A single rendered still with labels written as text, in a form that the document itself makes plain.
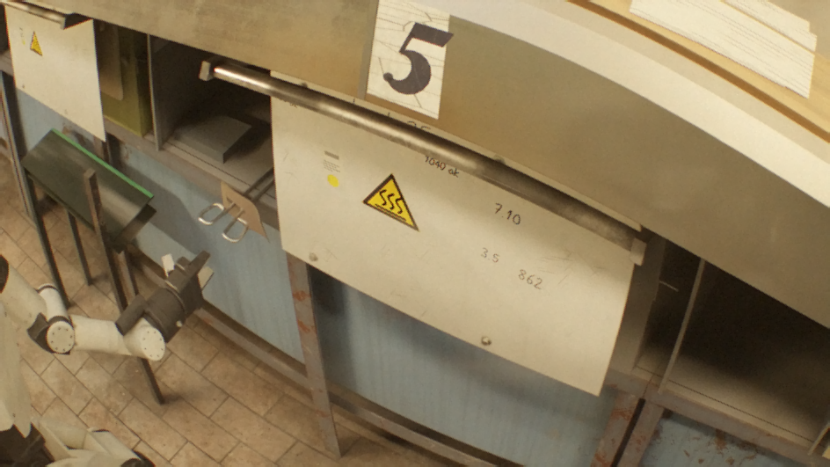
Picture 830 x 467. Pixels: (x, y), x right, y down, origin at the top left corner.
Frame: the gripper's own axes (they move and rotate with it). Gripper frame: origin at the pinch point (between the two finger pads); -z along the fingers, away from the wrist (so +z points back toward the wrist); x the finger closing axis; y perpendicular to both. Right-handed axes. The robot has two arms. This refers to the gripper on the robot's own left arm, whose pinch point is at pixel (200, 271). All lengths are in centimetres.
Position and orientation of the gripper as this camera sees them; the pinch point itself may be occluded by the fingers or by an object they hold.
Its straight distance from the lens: 191.6
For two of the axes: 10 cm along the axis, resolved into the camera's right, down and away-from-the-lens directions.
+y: -8.3, -3.8, 3.9
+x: -0.1, -7.1, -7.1
